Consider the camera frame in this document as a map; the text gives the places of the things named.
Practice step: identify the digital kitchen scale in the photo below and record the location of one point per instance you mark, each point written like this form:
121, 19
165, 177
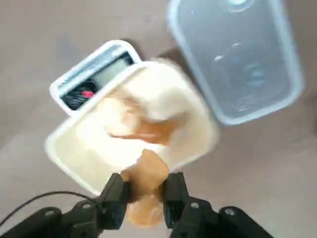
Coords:
106, 72

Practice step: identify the clear plastic lid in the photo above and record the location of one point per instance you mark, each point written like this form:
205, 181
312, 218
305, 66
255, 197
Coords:
235, 62

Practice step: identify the tan toy bread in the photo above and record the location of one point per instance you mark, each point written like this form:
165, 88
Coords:
148, 168

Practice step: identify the white toy bun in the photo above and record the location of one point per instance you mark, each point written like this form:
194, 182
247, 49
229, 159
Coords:
168, 91

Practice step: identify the brown toy pastry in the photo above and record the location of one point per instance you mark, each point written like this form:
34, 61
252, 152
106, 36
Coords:
153, 134

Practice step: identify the beige plastic container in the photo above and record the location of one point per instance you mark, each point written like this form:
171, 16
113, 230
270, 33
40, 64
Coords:
81, 151

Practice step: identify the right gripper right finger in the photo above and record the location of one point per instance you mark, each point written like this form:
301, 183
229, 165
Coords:
177, 198

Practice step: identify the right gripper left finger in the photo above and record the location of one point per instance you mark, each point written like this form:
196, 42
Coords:
114, 203

